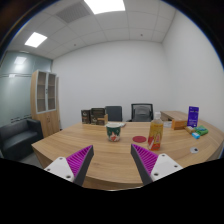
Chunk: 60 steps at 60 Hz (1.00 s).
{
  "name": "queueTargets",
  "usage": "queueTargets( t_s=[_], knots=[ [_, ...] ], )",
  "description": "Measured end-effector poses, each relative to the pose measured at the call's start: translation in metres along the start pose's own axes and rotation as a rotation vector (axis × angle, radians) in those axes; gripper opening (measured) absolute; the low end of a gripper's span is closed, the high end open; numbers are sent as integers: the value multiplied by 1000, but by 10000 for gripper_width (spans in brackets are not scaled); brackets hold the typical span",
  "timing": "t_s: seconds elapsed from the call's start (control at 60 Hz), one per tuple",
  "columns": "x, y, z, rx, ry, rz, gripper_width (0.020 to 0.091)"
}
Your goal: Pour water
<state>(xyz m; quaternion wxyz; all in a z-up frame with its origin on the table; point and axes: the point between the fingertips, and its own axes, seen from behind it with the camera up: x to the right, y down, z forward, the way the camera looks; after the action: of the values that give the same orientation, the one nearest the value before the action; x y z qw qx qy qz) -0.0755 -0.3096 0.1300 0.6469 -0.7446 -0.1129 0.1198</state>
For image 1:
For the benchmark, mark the green and white mug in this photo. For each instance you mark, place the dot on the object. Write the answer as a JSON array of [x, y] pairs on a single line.
[[113, 133]]

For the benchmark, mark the small light blue box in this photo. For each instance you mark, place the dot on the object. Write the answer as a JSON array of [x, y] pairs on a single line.
[[196, 135]]

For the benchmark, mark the black leather sofa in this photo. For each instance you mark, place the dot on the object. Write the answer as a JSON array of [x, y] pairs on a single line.
[[18, 136]]

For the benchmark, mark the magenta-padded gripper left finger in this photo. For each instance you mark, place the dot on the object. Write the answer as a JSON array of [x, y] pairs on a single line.
[[63, 168]]

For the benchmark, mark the orange-brown cardboard box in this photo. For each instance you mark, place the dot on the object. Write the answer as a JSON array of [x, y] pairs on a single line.
[[179, 124]]

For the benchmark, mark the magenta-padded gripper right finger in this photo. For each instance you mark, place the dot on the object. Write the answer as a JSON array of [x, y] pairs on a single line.
[[163, 166]]

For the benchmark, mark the small tan box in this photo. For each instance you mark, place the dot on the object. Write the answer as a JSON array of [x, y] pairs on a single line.
[[189, 129]]

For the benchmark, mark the wooden shelf cabinet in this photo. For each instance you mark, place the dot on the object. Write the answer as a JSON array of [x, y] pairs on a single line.
[[45, 116]]

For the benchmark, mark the black box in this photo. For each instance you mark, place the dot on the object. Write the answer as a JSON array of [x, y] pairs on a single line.
[[97, 115]]

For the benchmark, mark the dark brown upright box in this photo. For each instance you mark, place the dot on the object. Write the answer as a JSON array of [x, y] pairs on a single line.
[[85, 116]]

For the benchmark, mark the orange-labelled drink bottle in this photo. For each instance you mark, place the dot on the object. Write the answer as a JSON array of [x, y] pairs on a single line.
[[155, 135]]

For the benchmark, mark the round-printed white paper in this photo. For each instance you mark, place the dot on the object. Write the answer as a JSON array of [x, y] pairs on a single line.
[[167, 124]]

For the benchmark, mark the wooden side desk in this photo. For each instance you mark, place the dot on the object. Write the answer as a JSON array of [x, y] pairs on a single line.
[[173, 115]]

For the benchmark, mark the grey mesh office chair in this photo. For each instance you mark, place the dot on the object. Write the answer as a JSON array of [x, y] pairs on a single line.
[[141, 113]]

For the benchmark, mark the purple upright box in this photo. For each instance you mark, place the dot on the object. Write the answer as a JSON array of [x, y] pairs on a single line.
[[193, 116]]

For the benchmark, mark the flat round red coaster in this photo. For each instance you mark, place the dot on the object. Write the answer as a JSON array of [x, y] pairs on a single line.
[[139, 139]]

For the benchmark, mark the green box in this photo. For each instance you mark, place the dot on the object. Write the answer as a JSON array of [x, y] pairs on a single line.
[[201, 130]]

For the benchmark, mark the small ceiling light panel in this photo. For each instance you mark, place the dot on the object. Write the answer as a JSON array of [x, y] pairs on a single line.
[[35, 39]]

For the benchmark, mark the black office chair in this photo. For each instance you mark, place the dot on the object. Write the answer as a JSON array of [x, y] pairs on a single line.
[[114, 113]]

